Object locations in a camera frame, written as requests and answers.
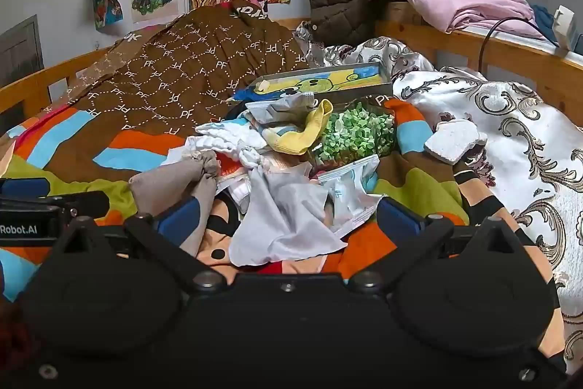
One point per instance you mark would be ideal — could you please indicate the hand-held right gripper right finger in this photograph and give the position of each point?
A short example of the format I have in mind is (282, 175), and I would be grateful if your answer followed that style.
(396, 216)

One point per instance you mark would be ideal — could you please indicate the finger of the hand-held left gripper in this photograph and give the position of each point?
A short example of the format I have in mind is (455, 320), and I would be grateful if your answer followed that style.
(86, 202)
(22, 187)

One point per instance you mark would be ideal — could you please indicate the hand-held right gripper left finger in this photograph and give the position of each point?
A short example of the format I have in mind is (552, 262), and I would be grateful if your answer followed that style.
(175, 218)

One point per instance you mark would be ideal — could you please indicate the yellow sock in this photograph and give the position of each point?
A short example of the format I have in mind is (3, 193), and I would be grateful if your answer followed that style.
(300, 134)

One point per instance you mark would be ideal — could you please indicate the grey white sock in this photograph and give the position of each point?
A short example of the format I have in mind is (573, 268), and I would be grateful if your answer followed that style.
(282, 106)

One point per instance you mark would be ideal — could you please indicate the cartoon-print storage box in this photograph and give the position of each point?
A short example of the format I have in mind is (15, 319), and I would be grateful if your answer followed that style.
(319, 81)

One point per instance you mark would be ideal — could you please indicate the beige cloth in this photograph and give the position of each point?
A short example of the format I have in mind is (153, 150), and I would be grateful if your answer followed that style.
(159, 188)

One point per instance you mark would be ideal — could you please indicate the white blue wrapper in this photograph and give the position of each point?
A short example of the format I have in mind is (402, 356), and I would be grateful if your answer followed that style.
(350, 193)

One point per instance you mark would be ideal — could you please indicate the colourful cartoon blanket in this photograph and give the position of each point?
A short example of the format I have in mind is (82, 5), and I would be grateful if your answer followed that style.
(68, 143)

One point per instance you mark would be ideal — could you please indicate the orange white snack packet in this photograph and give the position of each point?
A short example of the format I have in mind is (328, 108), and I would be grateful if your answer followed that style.
(227, 165)

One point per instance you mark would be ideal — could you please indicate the green patterned sock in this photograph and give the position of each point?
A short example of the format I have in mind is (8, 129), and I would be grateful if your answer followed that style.
(355, 134)

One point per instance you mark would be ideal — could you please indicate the white bread-shaped sponge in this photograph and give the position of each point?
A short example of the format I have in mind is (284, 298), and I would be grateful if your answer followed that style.
(451, 140)

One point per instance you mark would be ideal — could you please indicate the light grey cloth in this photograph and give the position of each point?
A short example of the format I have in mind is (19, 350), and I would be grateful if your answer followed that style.
(278, 211)

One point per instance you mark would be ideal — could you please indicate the brown patterned blanket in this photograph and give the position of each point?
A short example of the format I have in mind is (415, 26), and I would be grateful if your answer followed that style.
(159, 74)

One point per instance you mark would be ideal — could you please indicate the white floral satin quilt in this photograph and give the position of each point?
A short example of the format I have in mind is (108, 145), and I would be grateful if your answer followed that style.
(524, 143)

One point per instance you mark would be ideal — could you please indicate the folded pink blanket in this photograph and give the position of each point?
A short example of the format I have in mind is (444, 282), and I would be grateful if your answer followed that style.
(464, 1)

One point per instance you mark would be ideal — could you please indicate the blue cloth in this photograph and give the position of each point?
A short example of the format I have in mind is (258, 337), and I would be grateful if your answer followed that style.
(544, 24)

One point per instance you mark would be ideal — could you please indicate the white plastic box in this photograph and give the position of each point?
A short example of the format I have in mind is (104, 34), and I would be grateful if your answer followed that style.
(564, 26)

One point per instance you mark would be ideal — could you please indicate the wooden bed frame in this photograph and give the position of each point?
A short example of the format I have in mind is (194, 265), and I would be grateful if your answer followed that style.
(524, 61)

